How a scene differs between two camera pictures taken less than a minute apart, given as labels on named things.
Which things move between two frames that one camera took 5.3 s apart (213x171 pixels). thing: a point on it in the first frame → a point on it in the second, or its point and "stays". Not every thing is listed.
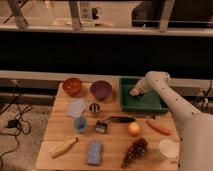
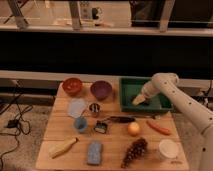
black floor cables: (19, 123) stays
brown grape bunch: (135, 152) stays
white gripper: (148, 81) → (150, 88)
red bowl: (71, 86) stays
